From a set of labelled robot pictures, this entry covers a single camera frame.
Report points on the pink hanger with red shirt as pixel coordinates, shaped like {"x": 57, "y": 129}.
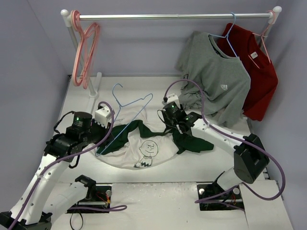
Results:
{"x": 263, "y": 36}

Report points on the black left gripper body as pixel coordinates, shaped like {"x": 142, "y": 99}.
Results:
{"x": 104, "y": 136}

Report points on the grey t-shirt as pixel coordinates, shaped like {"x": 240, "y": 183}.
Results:
{"x": 214, "y": 81}

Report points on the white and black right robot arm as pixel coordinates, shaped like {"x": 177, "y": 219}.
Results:
{"x": 249, "y": 162}

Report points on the white and green t-shirt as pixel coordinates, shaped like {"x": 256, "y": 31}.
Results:
{"x": 146, "y": 143}

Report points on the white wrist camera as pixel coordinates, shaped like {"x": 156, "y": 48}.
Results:
{"x": 171, "y": 98}
{"x": 103, "y": 117}

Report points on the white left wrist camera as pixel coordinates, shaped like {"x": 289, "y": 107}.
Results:
{"x": 103, "y": 117}

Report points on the pink hanger bundle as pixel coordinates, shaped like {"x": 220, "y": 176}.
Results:
{"x": 86, "y": 50}

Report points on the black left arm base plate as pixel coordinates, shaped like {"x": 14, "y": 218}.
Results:
{"x": 98, "y": 196}

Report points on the silver and white clothes rack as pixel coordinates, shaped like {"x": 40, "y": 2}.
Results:
{"x": 86, "y": 20}

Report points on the blue hanger with grey shirt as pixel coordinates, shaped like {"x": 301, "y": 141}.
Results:
{"x": 226, "y": 36}

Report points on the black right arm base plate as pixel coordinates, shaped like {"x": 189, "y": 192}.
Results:
{"x": 216, "y": 199}

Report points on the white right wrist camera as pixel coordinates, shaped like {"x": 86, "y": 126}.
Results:
{"x": 171, "y": 98}

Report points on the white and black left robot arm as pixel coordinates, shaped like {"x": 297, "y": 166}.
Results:
{"x": 32, "y": 212}

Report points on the red t-shirt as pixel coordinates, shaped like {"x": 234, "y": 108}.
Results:
{"x": 263, "y": 77}

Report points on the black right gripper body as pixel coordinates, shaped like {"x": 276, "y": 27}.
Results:
{"x": 177, "y": 127}

